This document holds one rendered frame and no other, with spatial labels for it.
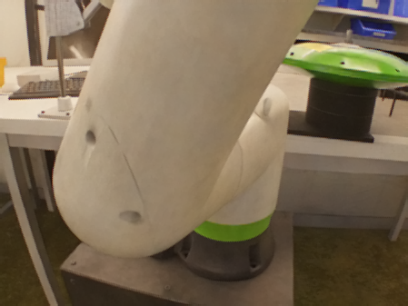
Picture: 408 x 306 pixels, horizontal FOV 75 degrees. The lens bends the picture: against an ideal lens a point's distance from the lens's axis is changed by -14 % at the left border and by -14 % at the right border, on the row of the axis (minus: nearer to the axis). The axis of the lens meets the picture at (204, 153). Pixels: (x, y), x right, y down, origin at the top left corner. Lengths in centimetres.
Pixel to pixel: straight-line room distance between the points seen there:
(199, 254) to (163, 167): 26
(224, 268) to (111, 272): 15
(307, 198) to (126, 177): 169
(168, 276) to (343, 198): 156
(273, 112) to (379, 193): 168
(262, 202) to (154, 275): 18
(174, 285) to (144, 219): 23
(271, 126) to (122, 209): 18
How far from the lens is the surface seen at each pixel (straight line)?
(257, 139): 29
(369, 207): 199
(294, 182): 176
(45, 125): 73
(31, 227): 103
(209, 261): 41
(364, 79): 52
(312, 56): 54
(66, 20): 70
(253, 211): 36
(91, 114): 18
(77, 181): 20
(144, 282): 42
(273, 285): 43
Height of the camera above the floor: 111
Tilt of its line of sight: 24 degrees down
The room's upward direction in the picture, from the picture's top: 2 degrees clockwise
